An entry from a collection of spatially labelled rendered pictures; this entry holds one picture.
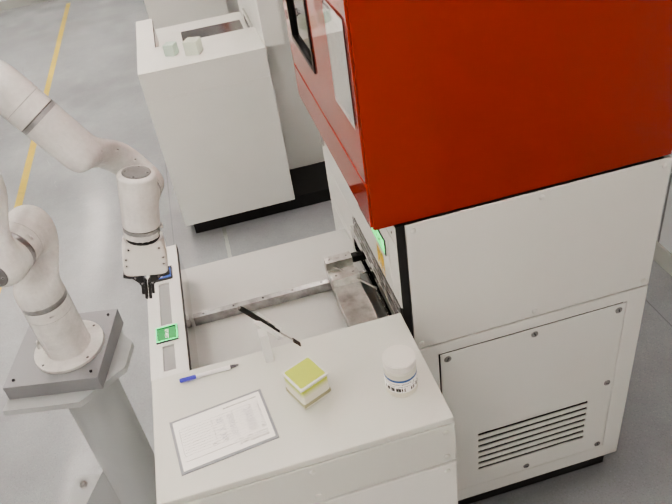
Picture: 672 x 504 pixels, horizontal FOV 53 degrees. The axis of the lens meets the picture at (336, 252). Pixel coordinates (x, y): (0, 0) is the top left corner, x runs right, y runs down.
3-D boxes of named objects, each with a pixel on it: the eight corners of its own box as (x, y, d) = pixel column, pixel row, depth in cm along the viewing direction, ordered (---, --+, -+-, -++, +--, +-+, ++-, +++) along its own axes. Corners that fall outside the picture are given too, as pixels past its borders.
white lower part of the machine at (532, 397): (508, 316, 298) (513, 152, 249) (615, 466, 233) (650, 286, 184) (355, 359, 290) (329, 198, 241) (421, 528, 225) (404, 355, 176)
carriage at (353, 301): (350, 264, 204) (349, 256, 202) (388, 345, 175) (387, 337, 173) (325, 271, 203) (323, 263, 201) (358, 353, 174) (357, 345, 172)
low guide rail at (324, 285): (359, 277, 203) (358, 270, 201) (361, 281, 201) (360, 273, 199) (195, 321, 197) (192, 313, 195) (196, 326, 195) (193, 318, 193)
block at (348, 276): (357, 274, 195) (356, 266, 193) (360, 281, 192) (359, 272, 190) (330, 281, 194) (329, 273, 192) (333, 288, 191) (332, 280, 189)
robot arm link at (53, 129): (43, 108, 149) (150, 198, 162) (15, 138, 136) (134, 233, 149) (68, 81, 146) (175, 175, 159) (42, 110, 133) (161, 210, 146)
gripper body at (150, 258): (164, 221, 158) (167, 260, 165) (118, 224, 156) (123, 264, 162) (166, 238, 152) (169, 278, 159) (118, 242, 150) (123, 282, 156)
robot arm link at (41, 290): (11, 315, 172) (-33, 243, 157) (44, 267, 186) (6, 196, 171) (54, 315, 170) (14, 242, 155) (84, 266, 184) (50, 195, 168)
